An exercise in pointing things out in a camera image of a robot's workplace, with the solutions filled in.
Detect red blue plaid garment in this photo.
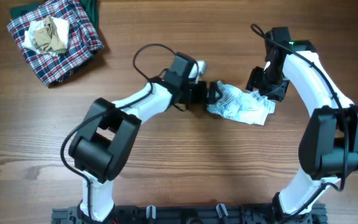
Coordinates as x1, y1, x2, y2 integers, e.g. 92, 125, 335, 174
7, 0, 104, 87

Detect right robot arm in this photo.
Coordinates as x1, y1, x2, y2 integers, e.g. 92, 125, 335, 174
246, 24, 358, 223

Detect beige crumpled garment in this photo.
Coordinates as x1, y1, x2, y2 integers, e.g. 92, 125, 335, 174
32, 16, 70, 55

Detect light blue striped baby pants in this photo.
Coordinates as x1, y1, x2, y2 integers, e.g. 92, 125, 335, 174
207, 81, 275, 126

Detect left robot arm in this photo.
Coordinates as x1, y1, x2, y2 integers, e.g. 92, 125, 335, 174
68, 52, 223, 223

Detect dark green garment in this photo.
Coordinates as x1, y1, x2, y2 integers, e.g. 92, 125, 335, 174
10, 0, 99, 31

